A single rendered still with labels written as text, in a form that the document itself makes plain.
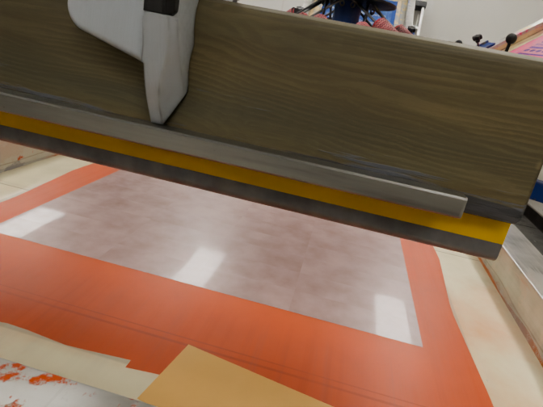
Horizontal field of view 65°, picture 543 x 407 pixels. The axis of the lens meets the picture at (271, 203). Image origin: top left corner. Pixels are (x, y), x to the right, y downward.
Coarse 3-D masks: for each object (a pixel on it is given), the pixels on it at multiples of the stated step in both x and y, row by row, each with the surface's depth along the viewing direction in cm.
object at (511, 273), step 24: (0, 144) 44; (0, 168) 45; (504, 240) 43; (504, 264) 40; (528, 264) 38; (504, 288) 38; (528, 288) 34; (528, 312) 33; (528, 336) 32; (0, 360) 18; (0, 384) 16; (24, 384) 17; (48, 384) 17; (72, 384) 17
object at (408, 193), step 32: (0, 96) 23; (32, 96) 23; (96, 128) 22; (128, 128) 22; (160, 128) 21; (224, 160) 21; (256, 160) 21; (288, 160) 21; (320, 160) 21; (352, 192) 20; (384, 192) 20; (416, 192) 20; (448, 192) 20
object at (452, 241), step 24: (24, 144) 26; (48, 144) 25; (72, 144) 25; (120, 168) 25; (144, 168) 25; (168, 168) 24; (216, 192) 24; (240, 192) 24; (264, 192) 24; (336, 216) 23; (360, 216) 23; (384, 216) 23; (432, 240) 23; (456, 240) 22; (480, 240) 22
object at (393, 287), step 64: (256, 256) 38; (320, 256) 40; (384, 256) 42; (192, 320) 28; (256, 320) 29; (320, 320) 30; (384, 320) 32; (448, 320) 33; (320, 384) 24; (384, 384) 25; (448, 384) 26
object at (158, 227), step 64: (64, 192) 43; (128, 192) 46; (192, 192) 50; (0, 256) 31; (64, 256) 32; (128, 256) 34; (192, 256) 36; (0, 320) 25; (64, 320) 26; (128, 320) 27
